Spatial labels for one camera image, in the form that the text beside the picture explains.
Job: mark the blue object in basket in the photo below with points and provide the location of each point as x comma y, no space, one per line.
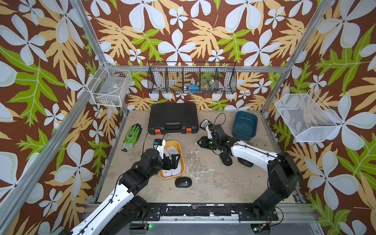
193,89

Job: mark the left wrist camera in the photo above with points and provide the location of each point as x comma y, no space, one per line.
159,145

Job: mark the white wire basket left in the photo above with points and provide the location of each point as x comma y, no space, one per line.
110,86

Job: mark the black mouse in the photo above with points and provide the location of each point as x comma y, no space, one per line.
226,159
245,162
183,182

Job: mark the yellow plastic tray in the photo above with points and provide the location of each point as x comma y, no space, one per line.
178,147

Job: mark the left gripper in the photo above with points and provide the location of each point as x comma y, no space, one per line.
173,163

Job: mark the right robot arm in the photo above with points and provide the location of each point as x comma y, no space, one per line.
283,173

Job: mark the white mouse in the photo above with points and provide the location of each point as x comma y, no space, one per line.
172,150
177,171
166,173

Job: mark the green work glove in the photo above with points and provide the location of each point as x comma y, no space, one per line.
131,137

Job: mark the white wire basket right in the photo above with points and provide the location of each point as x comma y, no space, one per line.
308,117

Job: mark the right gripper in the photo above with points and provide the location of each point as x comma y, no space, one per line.
203,141

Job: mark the black bit holder strip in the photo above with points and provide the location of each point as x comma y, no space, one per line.
205,125

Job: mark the white wire basket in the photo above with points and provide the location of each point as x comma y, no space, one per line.
110,86
308,117

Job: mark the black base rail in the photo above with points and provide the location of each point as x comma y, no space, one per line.
241,211

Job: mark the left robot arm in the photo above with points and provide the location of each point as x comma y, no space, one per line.
123,205

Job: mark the teal plastic tray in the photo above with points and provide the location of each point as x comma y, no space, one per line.
245,126

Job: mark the black wire basket back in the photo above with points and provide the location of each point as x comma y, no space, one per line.
175,77

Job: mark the black tool case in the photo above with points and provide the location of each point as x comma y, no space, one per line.
173,118

